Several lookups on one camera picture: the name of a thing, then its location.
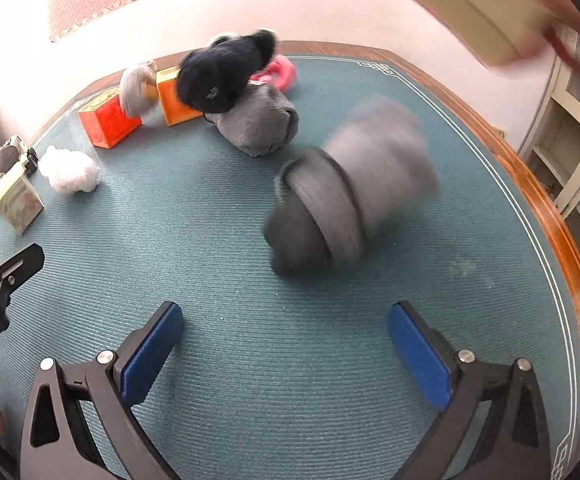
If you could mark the small printed paper box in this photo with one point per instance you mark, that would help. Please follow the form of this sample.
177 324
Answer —
22 207

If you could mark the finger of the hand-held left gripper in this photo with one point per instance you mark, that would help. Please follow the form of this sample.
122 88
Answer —
17 267

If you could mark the black fuzzy cloth bundle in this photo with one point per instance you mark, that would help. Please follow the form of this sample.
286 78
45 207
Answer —
220 75

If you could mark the green table mat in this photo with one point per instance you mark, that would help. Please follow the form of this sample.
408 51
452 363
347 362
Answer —
210 240

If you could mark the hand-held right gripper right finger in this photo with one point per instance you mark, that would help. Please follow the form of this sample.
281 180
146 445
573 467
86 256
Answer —
419 355

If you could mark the rolled dark grey glove bundle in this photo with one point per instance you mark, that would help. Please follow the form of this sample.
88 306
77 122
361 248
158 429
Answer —
340 195

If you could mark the orange toy cube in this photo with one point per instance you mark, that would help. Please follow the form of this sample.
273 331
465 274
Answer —
172 102

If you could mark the white grey knit cloth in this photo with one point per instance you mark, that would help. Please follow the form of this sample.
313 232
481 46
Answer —
135 87

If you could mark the white shelf unit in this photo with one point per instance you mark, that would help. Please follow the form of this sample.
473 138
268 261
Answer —
577 125

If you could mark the grey knit glove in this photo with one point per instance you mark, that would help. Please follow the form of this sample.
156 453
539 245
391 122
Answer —
260 120

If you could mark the yellow green sponge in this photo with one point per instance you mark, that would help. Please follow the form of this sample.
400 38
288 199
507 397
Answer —
2 185

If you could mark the toy truck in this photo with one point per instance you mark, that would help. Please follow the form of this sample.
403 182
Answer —
12 156

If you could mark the pink foam hair curler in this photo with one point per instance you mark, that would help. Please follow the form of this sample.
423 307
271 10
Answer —
282 72

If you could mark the red and beige box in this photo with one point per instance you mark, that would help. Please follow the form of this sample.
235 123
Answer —
449 5

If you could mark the red-orange toy cube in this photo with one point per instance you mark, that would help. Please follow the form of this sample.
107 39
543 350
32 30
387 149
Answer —
107 122

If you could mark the white cotton ball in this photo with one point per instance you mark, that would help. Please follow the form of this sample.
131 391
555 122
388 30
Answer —
67 170

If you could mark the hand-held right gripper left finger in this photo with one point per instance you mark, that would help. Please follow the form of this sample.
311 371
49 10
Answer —
152 350

